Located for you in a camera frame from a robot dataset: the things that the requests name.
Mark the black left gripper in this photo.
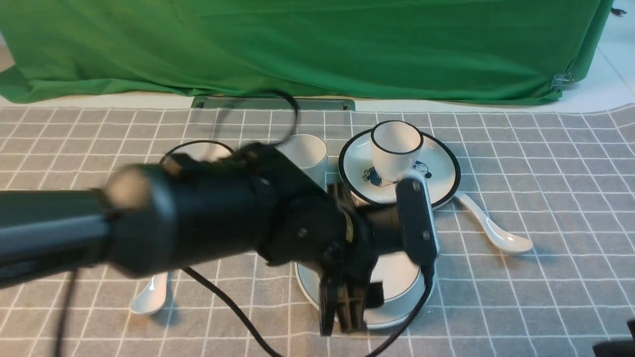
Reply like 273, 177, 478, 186
318, 182, 403, 337

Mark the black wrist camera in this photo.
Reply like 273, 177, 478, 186
395, 169, 438, 270

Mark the grey checked tablecloth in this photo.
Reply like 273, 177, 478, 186
0, 104, 634, 357

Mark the plain white ceramic spoon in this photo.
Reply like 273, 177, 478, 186
454, 191, 534, 255

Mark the metal binder clip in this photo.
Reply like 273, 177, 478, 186
550, 72, 576, 91

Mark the white spoon with print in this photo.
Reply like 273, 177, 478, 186
129, 273, 169, 316

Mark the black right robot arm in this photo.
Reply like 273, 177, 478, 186
367, 280, 635, 357

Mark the black camera cable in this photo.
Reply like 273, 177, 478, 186
54, 89, 436, 357

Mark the black rimmed white cup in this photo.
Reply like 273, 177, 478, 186
370, 120, 424, 182

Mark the black rimmed cartoon plate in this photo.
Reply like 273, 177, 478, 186
338, 129, 462, 210

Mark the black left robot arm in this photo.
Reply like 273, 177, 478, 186
0, 143, 405, 336

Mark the green backdrop cloth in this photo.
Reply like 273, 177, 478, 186
1, 0, 613, 106

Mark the large grey rimmed plate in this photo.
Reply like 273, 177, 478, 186
295, 250, 438, 330

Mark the plain white cup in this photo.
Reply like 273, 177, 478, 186
277, 134, 327, 189

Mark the black rimmed white bowl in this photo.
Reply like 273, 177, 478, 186
159, 140, 234, 164

